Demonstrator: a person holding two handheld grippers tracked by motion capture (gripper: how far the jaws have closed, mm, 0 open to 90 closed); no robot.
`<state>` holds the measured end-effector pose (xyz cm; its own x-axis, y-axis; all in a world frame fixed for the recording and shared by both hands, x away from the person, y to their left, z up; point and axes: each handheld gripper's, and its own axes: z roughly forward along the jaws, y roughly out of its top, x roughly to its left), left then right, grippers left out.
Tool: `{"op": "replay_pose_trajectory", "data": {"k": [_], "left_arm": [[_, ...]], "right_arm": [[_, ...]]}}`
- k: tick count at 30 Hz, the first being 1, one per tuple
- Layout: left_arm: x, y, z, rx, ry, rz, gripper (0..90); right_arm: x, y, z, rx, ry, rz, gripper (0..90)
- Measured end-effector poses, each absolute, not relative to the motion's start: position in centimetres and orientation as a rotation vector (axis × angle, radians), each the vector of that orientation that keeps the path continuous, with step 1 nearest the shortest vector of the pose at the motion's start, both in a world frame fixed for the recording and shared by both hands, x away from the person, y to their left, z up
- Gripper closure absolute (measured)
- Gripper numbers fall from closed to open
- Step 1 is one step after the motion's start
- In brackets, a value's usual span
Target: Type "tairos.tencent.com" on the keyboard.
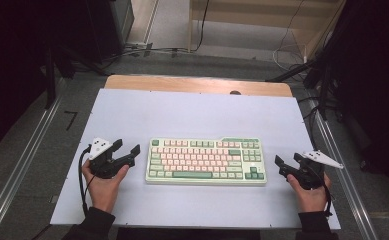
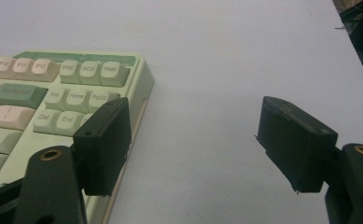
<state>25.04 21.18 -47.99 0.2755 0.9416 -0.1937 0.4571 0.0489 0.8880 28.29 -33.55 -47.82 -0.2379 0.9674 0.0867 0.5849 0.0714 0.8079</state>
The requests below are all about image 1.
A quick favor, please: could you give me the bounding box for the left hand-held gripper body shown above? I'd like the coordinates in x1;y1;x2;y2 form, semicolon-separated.
88;137;127;179

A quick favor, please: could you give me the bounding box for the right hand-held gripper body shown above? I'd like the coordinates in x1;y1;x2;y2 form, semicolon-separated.
293;150;345;191

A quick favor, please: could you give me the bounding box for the green and pink keyboard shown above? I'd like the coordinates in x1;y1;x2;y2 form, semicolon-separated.
145;136;268;186

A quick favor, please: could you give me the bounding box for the person's right hand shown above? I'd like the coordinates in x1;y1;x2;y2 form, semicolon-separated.
286;174;332;214

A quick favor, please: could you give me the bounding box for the person's left hand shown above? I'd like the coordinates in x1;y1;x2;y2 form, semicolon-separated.
81;160;130;214

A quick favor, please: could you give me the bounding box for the white board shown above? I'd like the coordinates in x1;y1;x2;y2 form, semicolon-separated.
50;88;342;231

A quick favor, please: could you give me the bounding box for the black stand leg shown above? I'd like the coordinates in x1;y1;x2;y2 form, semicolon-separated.
265;59;317;83

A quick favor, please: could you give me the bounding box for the wooden table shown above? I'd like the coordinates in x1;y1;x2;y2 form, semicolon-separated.
104;74;294;98

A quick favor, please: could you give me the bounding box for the black curtain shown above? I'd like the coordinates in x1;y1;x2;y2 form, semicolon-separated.
0;0;55;159
316;0;389;201

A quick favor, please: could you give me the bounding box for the black cabinet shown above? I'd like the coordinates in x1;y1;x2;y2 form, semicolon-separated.
83;0;135;65

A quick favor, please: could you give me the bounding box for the light wooden shelf unit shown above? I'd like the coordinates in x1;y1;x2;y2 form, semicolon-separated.
187;0;347;62

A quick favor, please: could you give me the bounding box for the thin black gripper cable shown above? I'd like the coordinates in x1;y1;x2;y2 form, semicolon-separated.
83;174;98;209

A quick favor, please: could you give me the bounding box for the thick black gripper cable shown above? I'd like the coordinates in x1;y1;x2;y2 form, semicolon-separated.
78;144;93;216

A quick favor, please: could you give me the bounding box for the metal floor rail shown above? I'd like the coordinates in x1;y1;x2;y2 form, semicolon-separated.
0;94;65;240
308;99;380;240

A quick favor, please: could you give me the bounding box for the black stand post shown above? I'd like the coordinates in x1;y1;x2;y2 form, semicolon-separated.
44;43;57;110

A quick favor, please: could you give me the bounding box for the white floor cable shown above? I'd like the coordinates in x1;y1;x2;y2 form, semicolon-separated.
271;0;309;73

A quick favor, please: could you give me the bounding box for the black hanging cable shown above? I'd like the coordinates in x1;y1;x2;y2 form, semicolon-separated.
193;0;211;53

